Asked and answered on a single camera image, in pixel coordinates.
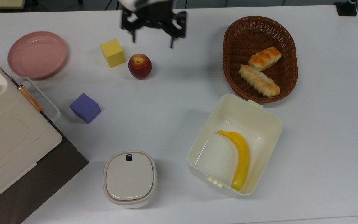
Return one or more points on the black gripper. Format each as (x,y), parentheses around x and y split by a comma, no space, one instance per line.
(154,17)

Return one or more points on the long ridged bread loaf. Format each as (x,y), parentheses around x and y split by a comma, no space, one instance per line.
(259,81)

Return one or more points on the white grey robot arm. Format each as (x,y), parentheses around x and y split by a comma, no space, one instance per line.
(128,3)

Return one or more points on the brown wicker basket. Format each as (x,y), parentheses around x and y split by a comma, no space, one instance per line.
(259,31)

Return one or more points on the short orange striped bread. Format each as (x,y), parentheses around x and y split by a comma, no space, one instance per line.
(265,58)

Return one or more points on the red toy apple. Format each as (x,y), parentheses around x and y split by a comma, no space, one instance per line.
(139,67)

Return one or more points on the yellow cube block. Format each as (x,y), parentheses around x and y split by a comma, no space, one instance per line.
(113,53)

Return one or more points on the purple cube block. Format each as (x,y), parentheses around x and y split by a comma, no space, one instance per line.
(85,108)

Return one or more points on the pink plate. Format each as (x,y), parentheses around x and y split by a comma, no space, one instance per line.
(37,55)

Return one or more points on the cream open plastic box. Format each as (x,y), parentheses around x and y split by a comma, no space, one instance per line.
(259,124)

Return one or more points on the beige board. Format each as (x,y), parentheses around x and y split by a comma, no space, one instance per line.
(2,3)

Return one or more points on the cream lidded canister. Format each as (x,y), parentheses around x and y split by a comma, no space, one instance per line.
(129,179)

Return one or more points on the yellow toy banana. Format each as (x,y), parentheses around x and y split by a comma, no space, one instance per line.
(243,155)

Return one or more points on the cream toy oven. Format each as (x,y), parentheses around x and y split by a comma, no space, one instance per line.
(5,140)

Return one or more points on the black clamp base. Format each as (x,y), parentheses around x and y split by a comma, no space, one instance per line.
(346,8)

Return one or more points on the dark brown wooden crate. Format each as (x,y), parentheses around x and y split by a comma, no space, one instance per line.
(42,186)

